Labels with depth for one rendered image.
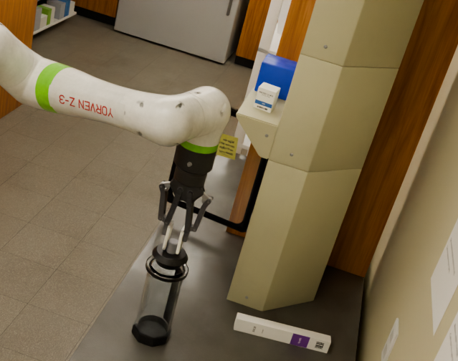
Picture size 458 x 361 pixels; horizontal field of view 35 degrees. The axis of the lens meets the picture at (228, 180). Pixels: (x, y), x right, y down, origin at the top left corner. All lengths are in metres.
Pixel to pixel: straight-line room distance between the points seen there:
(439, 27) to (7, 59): 1.18
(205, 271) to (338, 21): 0.89
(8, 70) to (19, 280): 2.03
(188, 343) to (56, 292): 1.68
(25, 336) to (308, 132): 1.86
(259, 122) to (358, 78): 0.27
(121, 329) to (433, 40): 1.18
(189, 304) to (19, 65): 0.83
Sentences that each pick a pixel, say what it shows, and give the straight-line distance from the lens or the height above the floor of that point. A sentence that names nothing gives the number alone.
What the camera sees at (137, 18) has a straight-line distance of 7.21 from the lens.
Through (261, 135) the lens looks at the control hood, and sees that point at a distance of 1.90.
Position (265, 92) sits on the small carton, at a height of 1.56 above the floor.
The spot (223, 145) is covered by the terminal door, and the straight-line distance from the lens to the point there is 2.30.
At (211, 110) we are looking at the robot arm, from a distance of 1.57.
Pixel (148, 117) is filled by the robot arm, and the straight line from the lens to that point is 1.50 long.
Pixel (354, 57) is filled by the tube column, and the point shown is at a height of 1.73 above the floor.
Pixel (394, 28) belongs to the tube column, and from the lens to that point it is 1.89.
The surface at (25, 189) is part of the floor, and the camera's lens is 4.34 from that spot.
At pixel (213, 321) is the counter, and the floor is 0.94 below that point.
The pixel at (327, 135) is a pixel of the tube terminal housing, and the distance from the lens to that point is 1.89.
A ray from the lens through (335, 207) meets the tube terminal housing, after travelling 2.07.
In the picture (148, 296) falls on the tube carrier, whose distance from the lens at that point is 1.85.
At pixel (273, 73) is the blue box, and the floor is 1.58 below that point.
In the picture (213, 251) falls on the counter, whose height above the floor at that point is 0.94.
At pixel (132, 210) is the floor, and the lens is 4.31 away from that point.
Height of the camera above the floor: 2.20
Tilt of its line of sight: 27 degrees down
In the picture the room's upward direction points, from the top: 15 degrees clockwise
